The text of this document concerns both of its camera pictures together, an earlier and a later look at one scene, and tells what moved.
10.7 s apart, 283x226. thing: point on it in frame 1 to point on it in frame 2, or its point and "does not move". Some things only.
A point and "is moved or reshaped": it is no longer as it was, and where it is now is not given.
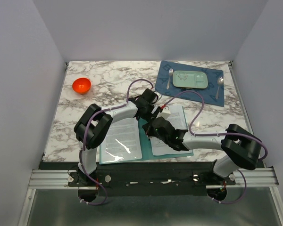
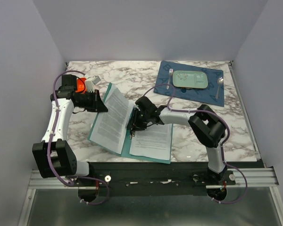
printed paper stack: (159, 148) is moved or reshaped
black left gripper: (147, 117) to (97, 104)
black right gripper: (149, 130) to (138, 126)
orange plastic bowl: (81, 85) does not move
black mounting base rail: (151, 178) does not move
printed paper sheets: (121, 142) is moved or reshaped
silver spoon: (220, 82) does not move
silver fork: (170, 71) does not move
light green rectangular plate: (190, 79) does not move
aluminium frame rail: (246, 179) does not move
